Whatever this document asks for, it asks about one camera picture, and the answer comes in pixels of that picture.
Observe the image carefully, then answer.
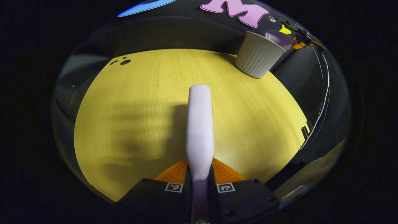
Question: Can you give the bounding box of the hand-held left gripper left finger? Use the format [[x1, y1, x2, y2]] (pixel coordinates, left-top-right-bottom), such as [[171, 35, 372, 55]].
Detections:
[[118, 159, 192, 224]]

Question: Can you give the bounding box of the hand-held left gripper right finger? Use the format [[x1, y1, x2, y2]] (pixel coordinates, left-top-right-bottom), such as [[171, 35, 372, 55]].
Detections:
[[208, 158, 280, 224]]

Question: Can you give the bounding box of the white ribbed garbage bin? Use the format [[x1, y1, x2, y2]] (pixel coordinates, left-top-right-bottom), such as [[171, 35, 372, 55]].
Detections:
[[235, 30, 287, 79]]

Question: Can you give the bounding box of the small pale broom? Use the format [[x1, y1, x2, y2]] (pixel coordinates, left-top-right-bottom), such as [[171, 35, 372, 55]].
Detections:
[[185, 84, 215, 224]]

